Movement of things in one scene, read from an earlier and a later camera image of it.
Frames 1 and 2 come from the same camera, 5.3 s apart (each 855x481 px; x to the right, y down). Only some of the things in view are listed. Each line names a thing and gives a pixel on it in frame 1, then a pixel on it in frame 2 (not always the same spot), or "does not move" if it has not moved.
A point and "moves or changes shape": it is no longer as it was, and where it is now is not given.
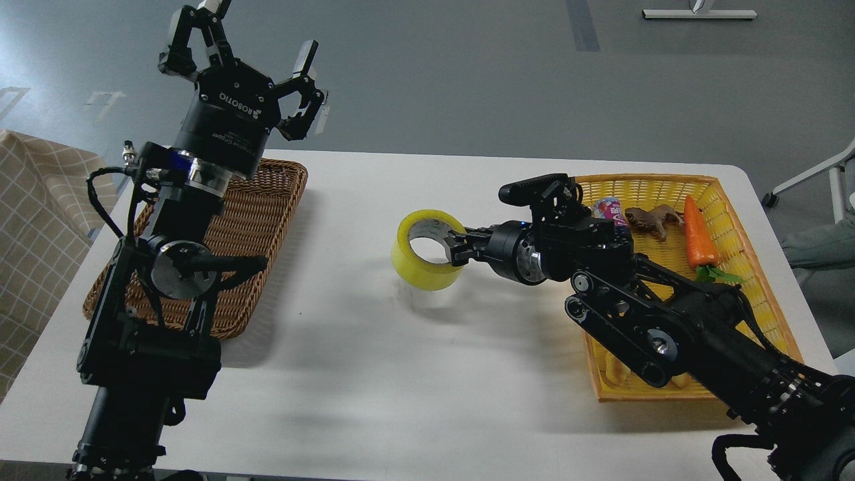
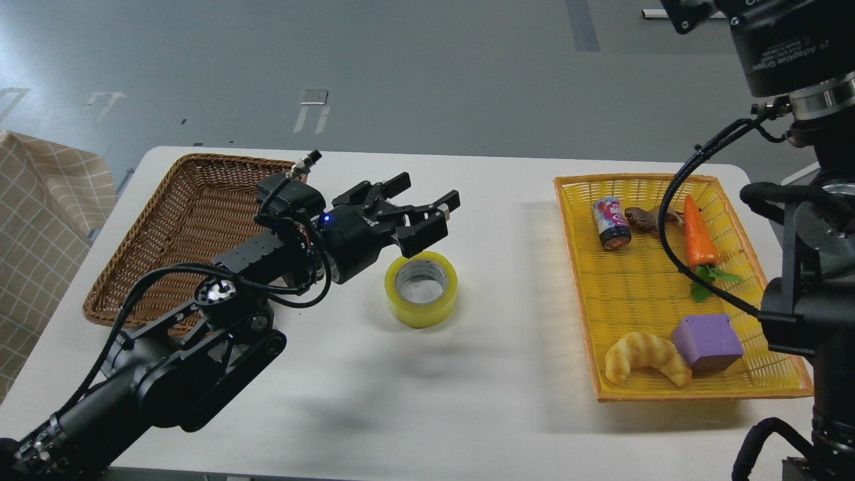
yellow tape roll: x=417 y=272 moves or changes shape
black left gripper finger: x=296 y=127 -> x=424 y=225
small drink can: x=610 y=208 does not move
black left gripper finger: x=180 y=59 -> x=366 y=192
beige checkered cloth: x=53 y=193 does not move
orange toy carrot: x=701 y=253 does not move
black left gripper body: x=234 y=109 -> x=351 y=239
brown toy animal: x=654 y=220 does not move
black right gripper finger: x=461 y=253 -> x=687 y=15
